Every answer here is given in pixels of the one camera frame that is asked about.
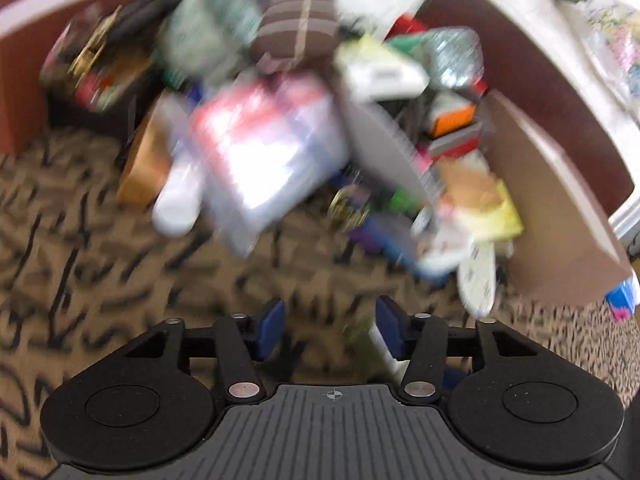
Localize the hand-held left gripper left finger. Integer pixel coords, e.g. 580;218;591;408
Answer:
124;298;287;405

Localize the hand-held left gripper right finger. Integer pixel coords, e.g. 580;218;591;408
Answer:
375;295;539;405

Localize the white and green object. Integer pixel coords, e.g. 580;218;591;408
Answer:
369;324;407;377

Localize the wide brown cardboard box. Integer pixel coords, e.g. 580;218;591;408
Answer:
481;89;634;307

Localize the long brown cardboard box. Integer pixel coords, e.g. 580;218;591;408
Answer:
0;0;167;157

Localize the purple toy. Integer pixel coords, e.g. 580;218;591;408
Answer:
349;211;422;267

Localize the floral shoe insole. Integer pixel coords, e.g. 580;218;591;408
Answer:
456;236;499;319

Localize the black and green tube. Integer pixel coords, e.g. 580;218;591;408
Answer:
379;186;432;217

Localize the gold keyring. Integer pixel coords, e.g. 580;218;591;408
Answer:
329;186;372;227

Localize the yellow-green flat box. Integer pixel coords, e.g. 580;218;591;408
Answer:
449;179;524;242

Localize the white plastic bottle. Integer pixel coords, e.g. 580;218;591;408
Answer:
151;154;207;237

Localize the white cloth pouch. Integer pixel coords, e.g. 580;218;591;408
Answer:
344;99;482;282

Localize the red-striped zip bag pack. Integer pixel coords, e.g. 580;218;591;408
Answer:
189;74;352;257

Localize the red black gold box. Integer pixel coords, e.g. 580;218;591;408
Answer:
429;124;494;159

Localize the tan brown small box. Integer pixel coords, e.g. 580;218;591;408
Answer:
116;109;172;207

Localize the orange and white box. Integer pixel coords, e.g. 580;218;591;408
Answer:
426;101;482;139

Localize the blue and pink packet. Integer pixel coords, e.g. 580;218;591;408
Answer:
604;274;640;322

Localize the clear plastic bottle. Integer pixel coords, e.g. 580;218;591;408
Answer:
419;26;487;94

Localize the dark brown headboard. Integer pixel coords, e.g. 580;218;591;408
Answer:
414;0;637;217

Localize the black floral box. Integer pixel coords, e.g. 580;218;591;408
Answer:
44;59;152;132

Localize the red flat box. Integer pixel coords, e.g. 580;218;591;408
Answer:
384;14;492;97

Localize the large clear tape roll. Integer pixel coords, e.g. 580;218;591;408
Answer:
159;0;262;87

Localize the brown pouch with cream grid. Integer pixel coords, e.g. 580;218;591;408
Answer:
249;0;342;69

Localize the brown monogram bag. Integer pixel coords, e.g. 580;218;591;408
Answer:
69;0;172;67

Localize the floral plastic sheet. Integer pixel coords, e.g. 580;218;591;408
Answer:
554;0;640;113

